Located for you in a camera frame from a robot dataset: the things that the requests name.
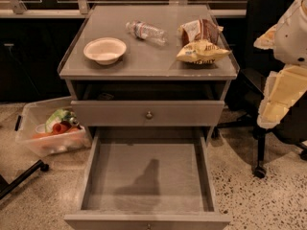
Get closed grey upper drawer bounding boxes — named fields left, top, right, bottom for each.
left=71, top=101, right=224, bottom=127

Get black office chair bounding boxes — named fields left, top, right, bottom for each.
left=218, top=0, right=307, bottom=178

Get grey drawer cabinet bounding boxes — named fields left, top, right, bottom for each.
left=59, top=5, right=239, bottom=141

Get clear plastic water bottle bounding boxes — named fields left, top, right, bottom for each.
left=126, top=20, right=168, bottom=45

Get brown white snack bag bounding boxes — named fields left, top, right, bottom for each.
left=178, top=19, right=224, bottom=46

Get yellow chip bag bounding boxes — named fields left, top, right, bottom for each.
left=176, top=39, right=230, bottom=64

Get orange items in bin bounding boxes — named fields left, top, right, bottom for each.
left=33, top=122, right=80, bottom=139

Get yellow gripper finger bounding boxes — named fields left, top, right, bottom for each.
left=257, top=64, right=307, bottom=128
left=253, top=25, right=276, bottom=50

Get clear plastic storage bin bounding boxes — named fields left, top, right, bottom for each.
left=15, top=97, right=91, bottom=157

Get green white bag in bin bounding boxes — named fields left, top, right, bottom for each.
left=45, top=108, right=79, bottom=132

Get white paper bowl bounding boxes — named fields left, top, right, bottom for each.
left=83, top=37, right=127, bottom=65

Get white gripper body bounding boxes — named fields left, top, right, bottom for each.
left=273, top=0, right=307, bottom=65

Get black chair leg with caster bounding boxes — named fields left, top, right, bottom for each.
left=0, top=160, right=49, bottom=199

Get open grey bottom drawer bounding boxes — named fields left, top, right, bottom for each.
left=64, top=127, right=231, bottom=230

